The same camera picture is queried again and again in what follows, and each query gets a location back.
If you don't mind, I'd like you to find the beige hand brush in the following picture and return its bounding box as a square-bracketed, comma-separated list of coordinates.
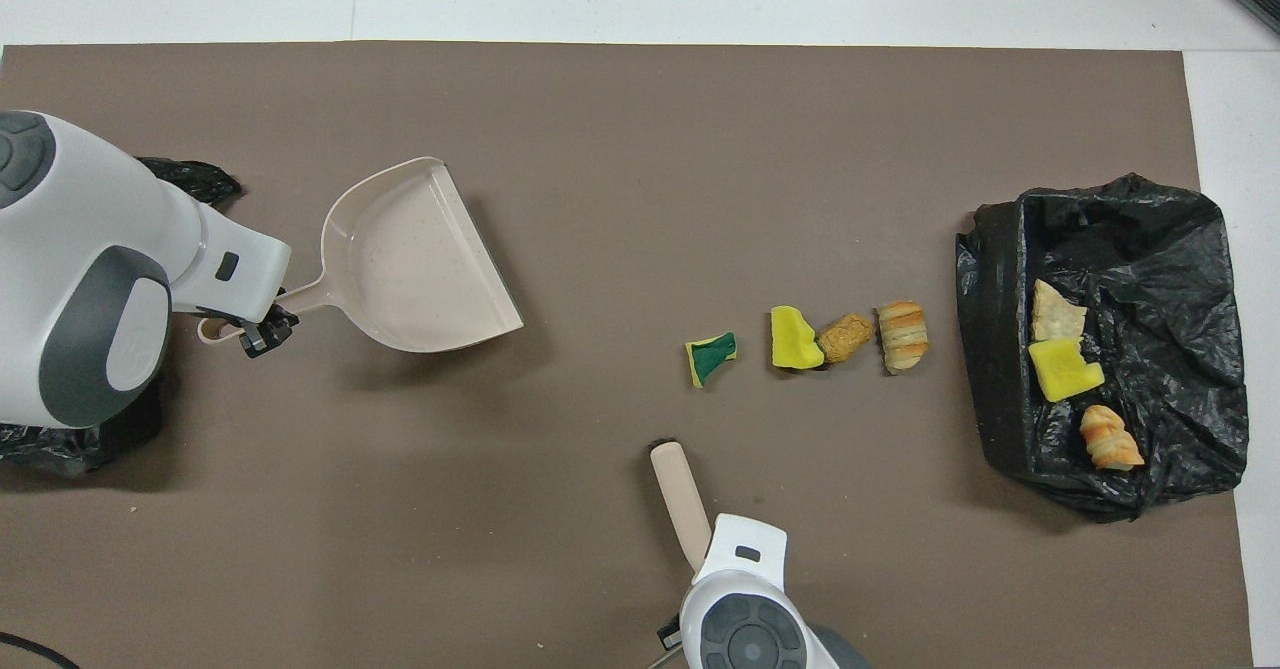
[649, 440, 714, 588]

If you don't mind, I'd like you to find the beige plastic dustpan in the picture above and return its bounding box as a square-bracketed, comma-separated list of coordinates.
[197, 156, 525, 355]

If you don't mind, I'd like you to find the green and yellow sponge piece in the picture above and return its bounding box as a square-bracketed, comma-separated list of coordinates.
[684, 331, 739, 388]

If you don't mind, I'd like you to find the yellow sponge wedge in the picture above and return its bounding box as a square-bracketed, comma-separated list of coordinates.
[770, 305, 826, 370]

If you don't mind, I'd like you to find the brown fried nugget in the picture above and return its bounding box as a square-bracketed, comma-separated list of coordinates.
[817, 313, 875, 364]

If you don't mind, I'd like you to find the striped croissant piece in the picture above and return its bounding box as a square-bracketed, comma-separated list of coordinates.
[877, 300, 931, 375]
[1079, 404, 1146, 472]

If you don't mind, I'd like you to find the yellow sponge block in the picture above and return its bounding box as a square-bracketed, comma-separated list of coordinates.
[1028, 337, 1106, 404]

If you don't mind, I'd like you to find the torn croissant chunk pale inside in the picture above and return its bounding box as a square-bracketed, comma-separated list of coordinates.
[1031, 278, 1088, 342]

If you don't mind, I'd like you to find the black bag over pink bin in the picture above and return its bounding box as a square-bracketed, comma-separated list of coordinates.
[0, 156, 243, 478]

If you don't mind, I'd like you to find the black bag lined bin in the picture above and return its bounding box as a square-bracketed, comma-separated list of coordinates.
[955, 172, 1251, 524]

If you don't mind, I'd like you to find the brown paper table mat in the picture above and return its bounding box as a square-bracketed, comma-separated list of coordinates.
[0, 41, 1253, 669]

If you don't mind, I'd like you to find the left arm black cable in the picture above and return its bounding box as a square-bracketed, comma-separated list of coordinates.
[0, 632, 83, 669]

